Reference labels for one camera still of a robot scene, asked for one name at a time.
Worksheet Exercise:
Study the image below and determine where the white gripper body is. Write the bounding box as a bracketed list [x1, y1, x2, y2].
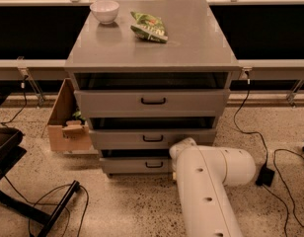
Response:
[169, 137, 196, 171]

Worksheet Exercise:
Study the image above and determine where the grey bottom drawer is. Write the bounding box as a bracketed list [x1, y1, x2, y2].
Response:
[100, 157, 172, 175]

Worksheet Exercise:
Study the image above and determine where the grey drawer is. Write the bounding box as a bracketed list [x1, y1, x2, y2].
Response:
[100, 157, 172, 175]
[74, 90, 229, 118]
[90, 128, 216, 150]

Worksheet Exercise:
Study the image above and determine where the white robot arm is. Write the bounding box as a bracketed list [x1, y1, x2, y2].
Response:
[170, 138, 256, 237]

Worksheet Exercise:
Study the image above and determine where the grey middle drawer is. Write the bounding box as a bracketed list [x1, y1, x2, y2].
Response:
[90, 128, 216, 150]

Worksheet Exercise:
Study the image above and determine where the grey top drawer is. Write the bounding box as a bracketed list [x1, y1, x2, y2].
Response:
[74, 90, 229, 118]

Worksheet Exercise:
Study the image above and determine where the grey drawer cabinet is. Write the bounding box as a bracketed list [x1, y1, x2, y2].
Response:
[63, 0, 241, 179]

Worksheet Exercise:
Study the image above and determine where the black power adapter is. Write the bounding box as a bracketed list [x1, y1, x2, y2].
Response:
[256, 164, 274, 187]

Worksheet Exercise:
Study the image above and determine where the cardboard box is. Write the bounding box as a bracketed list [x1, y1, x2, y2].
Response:
[47, 79, 92, 152]

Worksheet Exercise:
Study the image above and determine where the green chip bag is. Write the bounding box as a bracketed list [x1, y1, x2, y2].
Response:
[130, 11, 168, 43]

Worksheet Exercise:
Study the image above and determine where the white bowl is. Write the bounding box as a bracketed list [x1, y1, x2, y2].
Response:
[90, 0, 119, 24]

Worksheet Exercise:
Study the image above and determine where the black chair base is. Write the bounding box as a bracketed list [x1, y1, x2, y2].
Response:
[0, 96, 88, 237]

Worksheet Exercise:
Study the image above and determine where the black cable on left floor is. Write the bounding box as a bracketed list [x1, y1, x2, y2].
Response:
[3, 175, 90, 237]

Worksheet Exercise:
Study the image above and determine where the black looping cable far right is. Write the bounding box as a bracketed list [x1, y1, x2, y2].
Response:
[262, 148, 304, 237]

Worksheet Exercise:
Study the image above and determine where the black cable right of cabinet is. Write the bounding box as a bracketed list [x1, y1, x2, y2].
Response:
[232, 78, 269, 167]

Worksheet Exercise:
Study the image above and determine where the black cable at left wall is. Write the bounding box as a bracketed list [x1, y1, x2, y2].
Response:
[0, 74, 30, 127]

